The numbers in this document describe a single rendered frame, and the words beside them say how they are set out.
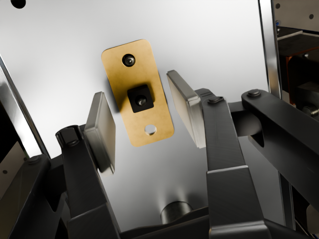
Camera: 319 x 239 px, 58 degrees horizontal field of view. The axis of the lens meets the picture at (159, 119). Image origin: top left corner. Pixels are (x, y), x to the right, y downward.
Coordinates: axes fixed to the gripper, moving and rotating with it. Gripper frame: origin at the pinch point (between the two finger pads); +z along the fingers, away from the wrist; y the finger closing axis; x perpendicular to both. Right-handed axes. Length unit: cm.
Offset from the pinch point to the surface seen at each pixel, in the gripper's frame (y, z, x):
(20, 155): -26.0, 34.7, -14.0
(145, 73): 1.0, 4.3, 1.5
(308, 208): 13.9, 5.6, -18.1
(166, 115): 1.7, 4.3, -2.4
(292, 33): 22.9, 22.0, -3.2
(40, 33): -5.4, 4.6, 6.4
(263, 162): 9.2, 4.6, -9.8
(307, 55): 17.5, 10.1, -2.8
